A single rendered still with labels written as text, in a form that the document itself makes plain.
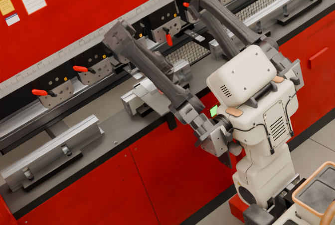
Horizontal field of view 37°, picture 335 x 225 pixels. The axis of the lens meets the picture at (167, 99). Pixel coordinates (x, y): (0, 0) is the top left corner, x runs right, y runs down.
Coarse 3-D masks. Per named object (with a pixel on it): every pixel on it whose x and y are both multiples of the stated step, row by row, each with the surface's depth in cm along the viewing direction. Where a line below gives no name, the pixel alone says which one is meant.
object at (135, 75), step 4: (112, 60) 265; (116, 60) 264; (112, 64) 263; (116, 64) 261; (120, 64) 262; (124, 64) 262; (128, 64) 264; (112, 68) 262; (116, 68) 261; (120, 68) 262; (124, 68) 262; (128, 68) 261; (116, 72) 262; (120, 72) 263; (128, 72) 258; (136, 72) 257; (136, 76) 254; (140, 76) 253
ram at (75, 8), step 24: (48, 0) 200; (72, 0) 206; (96, 0) 212; (120, 0) 218; (144, 0) 225; (168, 0) 233; (0, 24) 193; (24, 24) 198; (48, 24) 204; (72, 24) 210; (96, 24) 217; (0, 48) 197; (24, 48) 203; (48, 48) 209; (0, 72) 201; (0, 96) 205
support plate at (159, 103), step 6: (138, 90) 245; (144, 90) 244; (138, 96) 242; (144, 96) 241; (150, 96) 240; (156, 96) 239; (162, 96) 237; (150, 102) 236; (156, 102) 235; (162, 102) 234; (168, 102) 233; (156, 108) 232; (162, 108) 231; (162, 114) 228
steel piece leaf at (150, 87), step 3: (147, 84) 247; (150, 84) 246; (153, 84) 246; (147, 87) 245; (150, 87) 245; (153, 87) 244; (150, 90) 243; (153, 90) 239; (156, 90) 240; (153, 93) 240
